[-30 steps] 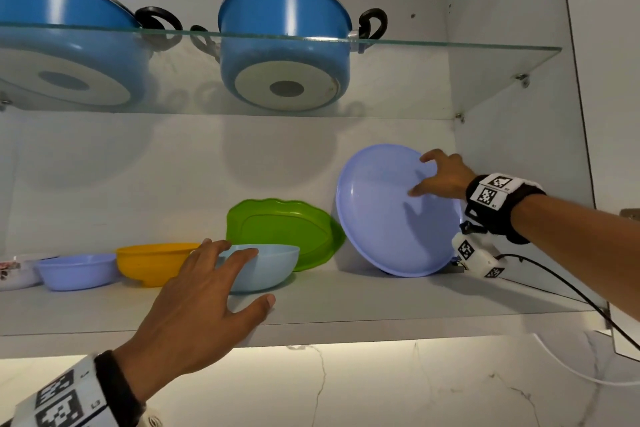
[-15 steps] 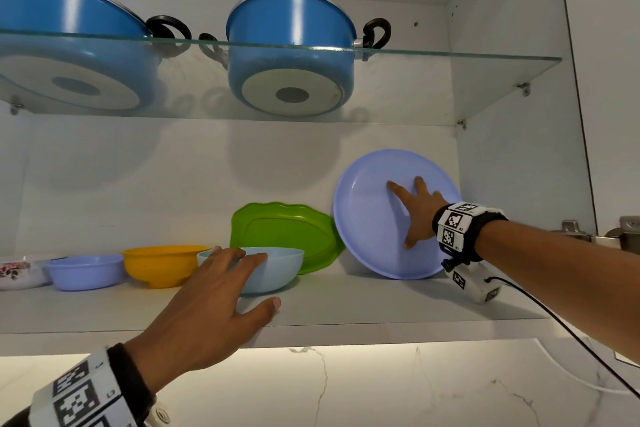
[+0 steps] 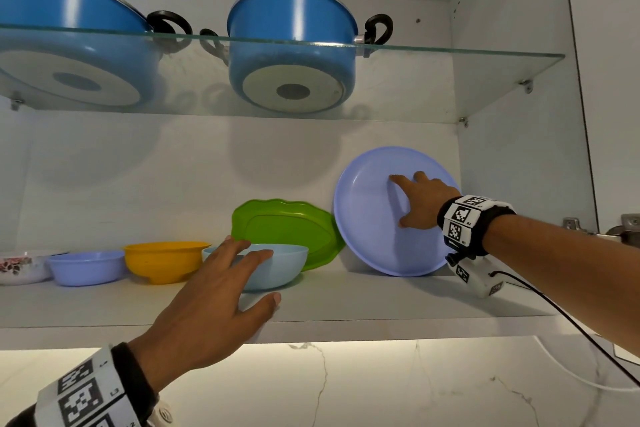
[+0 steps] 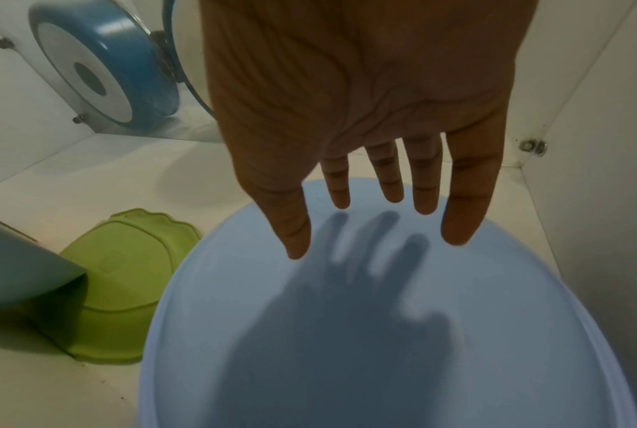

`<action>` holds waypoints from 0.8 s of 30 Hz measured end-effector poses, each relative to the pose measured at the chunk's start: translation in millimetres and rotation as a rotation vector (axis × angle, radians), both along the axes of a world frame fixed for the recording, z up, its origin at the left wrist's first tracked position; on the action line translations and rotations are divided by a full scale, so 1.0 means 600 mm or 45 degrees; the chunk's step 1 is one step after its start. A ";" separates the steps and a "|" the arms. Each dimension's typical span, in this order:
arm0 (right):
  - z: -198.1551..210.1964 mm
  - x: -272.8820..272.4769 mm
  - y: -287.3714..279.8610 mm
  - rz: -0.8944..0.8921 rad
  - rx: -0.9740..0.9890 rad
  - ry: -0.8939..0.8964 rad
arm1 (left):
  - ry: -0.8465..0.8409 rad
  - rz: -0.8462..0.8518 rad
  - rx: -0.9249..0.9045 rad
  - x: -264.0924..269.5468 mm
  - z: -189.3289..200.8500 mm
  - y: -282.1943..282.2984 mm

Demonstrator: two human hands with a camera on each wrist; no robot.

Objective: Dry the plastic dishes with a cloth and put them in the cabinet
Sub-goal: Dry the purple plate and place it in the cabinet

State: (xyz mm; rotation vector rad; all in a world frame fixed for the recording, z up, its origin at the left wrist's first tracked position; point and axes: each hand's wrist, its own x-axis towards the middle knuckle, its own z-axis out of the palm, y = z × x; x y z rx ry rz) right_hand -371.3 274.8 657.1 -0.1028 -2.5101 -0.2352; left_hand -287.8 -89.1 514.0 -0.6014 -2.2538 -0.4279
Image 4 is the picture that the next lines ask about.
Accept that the person's right hand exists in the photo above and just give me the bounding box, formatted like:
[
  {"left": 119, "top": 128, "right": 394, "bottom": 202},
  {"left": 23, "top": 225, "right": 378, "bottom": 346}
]
[{"left": 198, "top": 0, "right": 539, "bottom": 260}]

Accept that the lavender plate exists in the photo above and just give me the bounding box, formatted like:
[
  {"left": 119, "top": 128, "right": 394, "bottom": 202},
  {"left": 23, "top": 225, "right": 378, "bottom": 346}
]
[{"left": 135, "top": 176, "right": 637, "bottom": 428}]

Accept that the green plate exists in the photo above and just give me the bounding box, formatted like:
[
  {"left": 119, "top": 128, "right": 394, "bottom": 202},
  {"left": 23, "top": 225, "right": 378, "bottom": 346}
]
[{"left": 37, "top": 208, "right": 203, "bottom": 365}]

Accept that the light blue bowl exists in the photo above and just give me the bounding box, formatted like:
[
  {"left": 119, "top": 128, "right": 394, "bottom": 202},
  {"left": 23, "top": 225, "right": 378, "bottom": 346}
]
[{"left": 0, "top": 212, "right": 90, "bottom": 312}]

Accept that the blue pan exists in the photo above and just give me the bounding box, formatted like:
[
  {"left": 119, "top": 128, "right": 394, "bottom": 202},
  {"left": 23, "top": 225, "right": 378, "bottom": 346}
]
[{"left": 27, "top": 0, "right": 188, "bottom": 135}]

